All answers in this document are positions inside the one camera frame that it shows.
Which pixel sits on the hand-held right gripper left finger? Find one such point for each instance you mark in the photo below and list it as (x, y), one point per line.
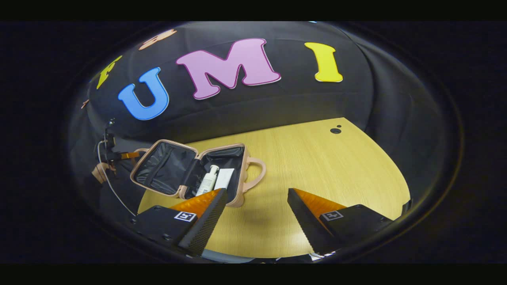
(206, 223)

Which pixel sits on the small copper cloth clip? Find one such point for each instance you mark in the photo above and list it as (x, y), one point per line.
(84, 103)

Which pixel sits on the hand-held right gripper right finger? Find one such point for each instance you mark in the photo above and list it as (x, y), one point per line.
(307, 223)

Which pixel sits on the white squeeze tube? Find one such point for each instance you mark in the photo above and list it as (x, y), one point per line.
(224, 179)

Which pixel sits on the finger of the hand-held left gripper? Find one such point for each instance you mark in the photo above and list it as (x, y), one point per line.
(128, 155)

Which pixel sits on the white pump bottle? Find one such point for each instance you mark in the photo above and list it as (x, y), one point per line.
(206, 183)

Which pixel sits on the pink suitcase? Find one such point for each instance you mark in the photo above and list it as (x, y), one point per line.
(166, 166)

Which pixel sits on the black backdrop cloth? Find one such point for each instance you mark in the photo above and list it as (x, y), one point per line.
(297, 103)

